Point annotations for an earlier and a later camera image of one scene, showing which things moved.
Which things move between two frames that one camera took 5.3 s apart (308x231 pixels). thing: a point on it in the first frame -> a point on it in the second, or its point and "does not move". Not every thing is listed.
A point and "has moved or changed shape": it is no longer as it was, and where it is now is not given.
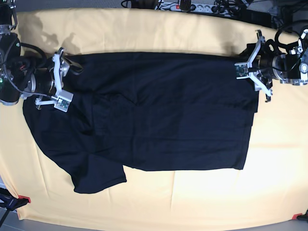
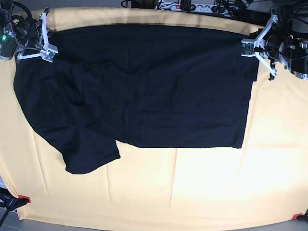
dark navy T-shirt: [156, 111] has moved or changed shape
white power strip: [228, 10] does not move
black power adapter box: [262, 19] does not move
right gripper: [263, 66] -> [277, 46]
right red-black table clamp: [301, 216] does not move
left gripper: [48, 80] -> [31, 37]
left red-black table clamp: [10, 202] does not move
